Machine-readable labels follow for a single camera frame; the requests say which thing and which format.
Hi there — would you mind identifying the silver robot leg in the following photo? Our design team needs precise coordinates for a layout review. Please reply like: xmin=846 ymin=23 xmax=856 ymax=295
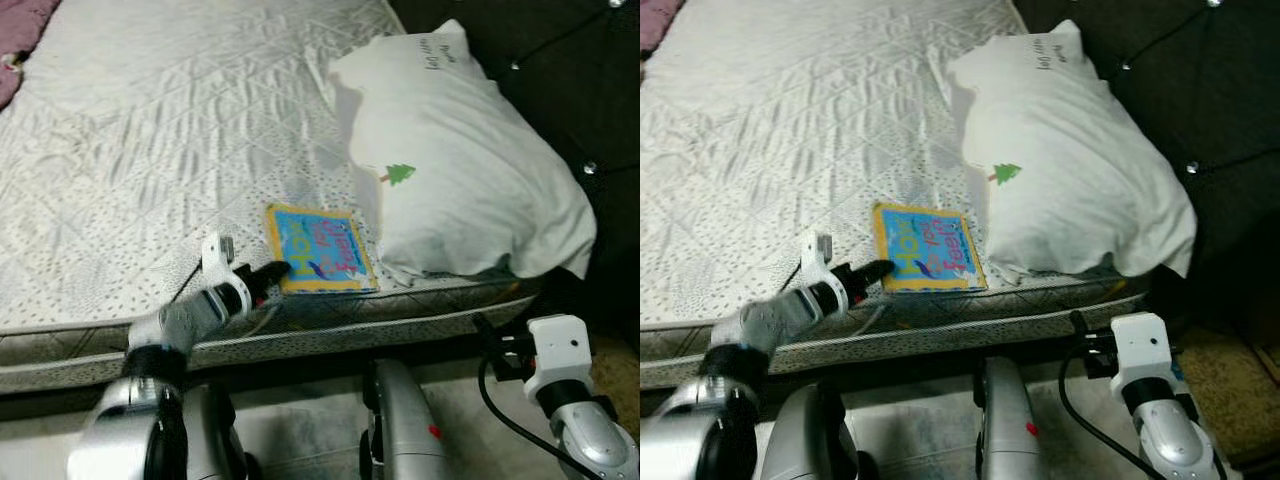
xmin=758 ymin=383 xmax=863 ymax=480
xmin=358 ymin=357 xmax=453 ymax=480
xmin=178 ymin=383 xmax=253 ymax=480
xmin=973 ymin=355 xmax=1053 ymax=480

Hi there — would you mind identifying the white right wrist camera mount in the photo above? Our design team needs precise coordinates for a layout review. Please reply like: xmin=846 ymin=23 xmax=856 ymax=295
xmin=524 ymin=314 xmax=598 ymax=403
xmin=1109 ymin=312 xmax=1178 ymax=393

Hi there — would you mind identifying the brown floor mat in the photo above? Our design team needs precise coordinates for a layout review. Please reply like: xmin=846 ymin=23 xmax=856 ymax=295
xmin=588 ymin=335 xmax=641 ymax=413
xmin=1168 ymin=322 xmax=1280 ymax=468

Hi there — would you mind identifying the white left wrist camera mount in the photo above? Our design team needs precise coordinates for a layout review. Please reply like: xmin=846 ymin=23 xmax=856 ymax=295
xmin=199 ymin=232 xmax=253 ymax=303
xmin=798 ymin=230 xmax=853 ymax=293

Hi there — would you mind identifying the grey quilted mattress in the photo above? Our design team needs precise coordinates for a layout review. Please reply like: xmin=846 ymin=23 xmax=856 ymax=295
xmin=0 ymin=0 xmax=563 ymax=396
xmin=640 ymin=0 xmax=1153 ymax=393

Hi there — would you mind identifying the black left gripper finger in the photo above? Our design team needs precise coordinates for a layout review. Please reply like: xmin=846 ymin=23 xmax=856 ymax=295
xmin=254 ymin=260 xmax=294 ymax=294
xmin=856 ymin=259 xmax=898 ymax=295

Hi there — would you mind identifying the pink cartoon mouse blanket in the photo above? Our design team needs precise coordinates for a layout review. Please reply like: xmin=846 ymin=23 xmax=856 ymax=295
xmin=640 ymin=0 xmax=678 ymax=58
xmin=0 ymin=0 xmax=63 ymax=113

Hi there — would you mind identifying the colourful children's book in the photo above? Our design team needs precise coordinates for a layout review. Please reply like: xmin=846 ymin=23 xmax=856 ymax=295
xmin=264 ymin=203 xmax=382 ymax=296
xmin=871 ymin=201 xmax=990 ymax=294

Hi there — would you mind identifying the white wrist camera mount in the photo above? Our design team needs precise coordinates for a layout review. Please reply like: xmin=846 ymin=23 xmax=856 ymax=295
xmin=798 ymin=230 xmax=853 ymax=293
xmin=199 ymin=232 xmax=253 ymax=303
xmin=1109 ymin=312 xmax=1178 ymax=393
xmin=524 ymin=314 xmax=598 ymax=403

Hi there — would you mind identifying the silver right robot leg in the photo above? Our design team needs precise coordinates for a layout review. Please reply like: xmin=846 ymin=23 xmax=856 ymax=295
xmin=358 ymin=357 xmax=453 ymax=480
xmin=973 ymin=355 xmax=1053 ymax=480

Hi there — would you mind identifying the white pillow with tree print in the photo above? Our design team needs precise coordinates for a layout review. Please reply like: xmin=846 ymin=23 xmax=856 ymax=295
xmin=327 ymin=19 xmax=599 ymax=283
xmin=944 ymin=19 xmax=1199 ymax=281

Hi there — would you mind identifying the silver left robot leg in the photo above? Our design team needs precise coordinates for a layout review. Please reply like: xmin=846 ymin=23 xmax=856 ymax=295
xmin=758 ymin=383 xmax=863 ymax=480
xmin=178 ymin=383 xmax=253 ymax=480

